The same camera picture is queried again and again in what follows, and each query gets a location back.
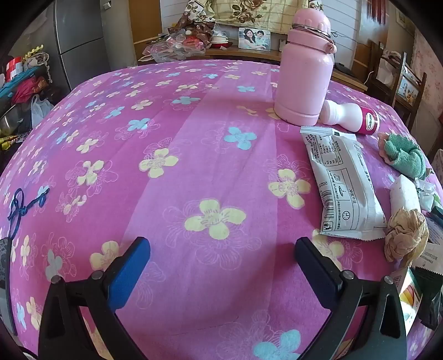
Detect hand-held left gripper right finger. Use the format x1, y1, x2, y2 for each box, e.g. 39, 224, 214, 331
294, 237, 407, 360

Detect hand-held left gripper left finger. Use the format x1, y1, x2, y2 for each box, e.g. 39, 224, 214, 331
38, 237, 151, 360

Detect white printed snack packet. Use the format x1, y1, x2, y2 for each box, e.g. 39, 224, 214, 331
300, 126, 387, 241

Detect colourful printed carton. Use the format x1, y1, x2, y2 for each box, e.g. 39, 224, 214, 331
391, 266, 423, 335

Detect white sponge block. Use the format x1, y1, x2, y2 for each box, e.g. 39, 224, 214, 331
390, 174, 421, 216

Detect dark green packet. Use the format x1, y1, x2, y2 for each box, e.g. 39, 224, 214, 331
413, 256, 443, 329

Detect crumpled white green wrapper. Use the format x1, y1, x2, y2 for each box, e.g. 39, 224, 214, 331
417, 178, 442, 212

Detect green plush toy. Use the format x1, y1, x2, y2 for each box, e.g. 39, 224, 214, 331
377, 132, 433, 179

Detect pink floral tablecloth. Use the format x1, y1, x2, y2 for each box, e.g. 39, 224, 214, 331
0, 59, 443, 360

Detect white bottle with pink label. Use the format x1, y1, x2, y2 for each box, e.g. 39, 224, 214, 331
319, 100, 380, 135

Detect white plastic bag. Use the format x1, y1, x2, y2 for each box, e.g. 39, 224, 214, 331
31, 95, 54, 128

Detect pink insulated bottle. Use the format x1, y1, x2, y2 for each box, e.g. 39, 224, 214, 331
274, 7, 337, 126

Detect wooden chair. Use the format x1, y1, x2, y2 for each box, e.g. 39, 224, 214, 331
367, 41, 428, 120

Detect pile of clothes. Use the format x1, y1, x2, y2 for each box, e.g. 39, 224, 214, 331
0, 45, 56, 149

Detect wooden sideboard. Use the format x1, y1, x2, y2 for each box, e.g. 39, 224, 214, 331
133, 45, 367, 91

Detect pile of plastic bags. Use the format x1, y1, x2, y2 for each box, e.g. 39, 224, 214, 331
143, 24, 215, 63

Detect framed couple photo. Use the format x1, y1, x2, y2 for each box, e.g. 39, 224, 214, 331
238, 28, 271, 52

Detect grey refrigerator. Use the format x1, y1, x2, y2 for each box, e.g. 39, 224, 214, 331
44, 0, 139, 91

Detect floral hanging cloth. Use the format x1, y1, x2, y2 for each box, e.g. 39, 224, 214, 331
187, 0, 324, 33

